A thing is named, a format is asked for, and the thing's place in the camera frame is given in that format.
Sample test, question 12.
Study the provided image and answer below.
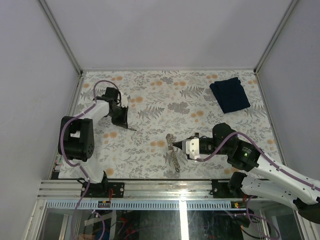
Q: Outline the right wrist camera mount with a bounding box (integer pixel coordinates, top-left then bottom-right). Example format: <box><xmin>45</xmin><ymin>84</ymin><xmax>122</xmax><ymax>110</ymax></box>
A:
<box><xmin>181</xmin><ymin>137</ymin><xmax>208</xmax><ymax>162</ymax></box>

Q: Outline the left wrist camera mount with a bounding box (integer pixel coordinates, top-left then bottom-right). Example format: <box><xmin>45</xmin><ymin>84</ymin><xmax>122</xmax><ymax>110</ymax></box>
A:
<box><xmin>119</xmin><ymin>92</ymin><xmax>129</xmax><ymax>108</ymax></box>

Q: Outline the dark blue folded cloth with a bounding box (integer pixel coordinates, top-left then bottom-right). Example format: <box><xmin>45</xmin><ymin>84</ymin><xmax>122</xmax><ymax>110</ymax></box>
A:
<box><xmin>209</xmin><ymin>77</ymin><xmax>251</xmax><ymax>114</ymax></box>

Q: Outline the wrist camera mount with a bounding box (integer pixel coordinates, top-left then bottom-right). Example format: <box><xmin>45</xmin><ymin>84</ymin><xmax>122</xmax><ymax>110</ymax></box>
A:
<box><xmin>181</xmin><ymin>137</ymin><xmax>208</xmax><ymax>162</ymax></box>
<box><xmin>119</xmin><ymin>92</ymin><xmax>129</xmax><ymax>108</ymax></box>

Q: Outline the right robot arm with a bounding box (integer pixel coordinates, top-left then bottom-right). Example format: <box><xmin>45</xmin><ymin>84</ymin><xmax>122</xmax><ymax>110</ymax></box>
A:
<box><xmin>171</xmin><ymin>123</ymin><xmax>320</xmax><ymax>224</ymax></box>

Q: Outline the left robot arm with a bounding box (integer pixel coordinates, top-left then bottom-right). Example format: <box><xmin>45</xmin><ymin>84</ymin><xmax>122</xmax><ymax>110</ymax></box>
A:
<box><xmin>58</xmin><ymin>87</ymin><xmax>129</xmax><ymax>199</ymax></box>

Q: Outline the large metal keyring disc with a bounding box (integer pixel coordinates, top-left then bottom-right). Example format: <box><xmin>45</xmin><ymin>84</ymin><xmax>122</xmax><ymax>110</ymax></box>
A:
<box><xmin>165</xmin><ymin>133</ymin><xmax>180</xmax><ymax>173</ymax></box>

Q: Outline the white slotted cable duct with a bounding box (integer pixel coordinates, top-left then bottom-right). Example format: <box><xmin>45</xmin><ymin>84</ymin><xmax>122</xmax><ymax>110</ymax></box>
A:
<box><xmin>47</xmin><ymin>199</ymin><xmax>244</xmax><ymax>211</ymax></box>

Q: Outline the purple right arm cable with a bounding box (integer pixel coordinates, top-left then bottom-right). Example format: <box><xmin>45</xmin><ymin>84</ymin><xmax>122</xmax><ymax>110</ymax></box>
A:
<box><xmin>194</xmin><ymin>131</ymin><xmax>320</xmax><ymax>192</ymax></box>

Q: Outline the metal base rail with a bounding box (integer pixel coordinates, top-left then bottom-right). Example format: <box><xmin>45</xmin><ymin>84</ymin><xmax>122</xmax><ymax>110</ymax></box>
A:
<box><xmin>37</xmin><ymin>179</ymin><xmax>233</xmax><ymax>201</ymax></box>

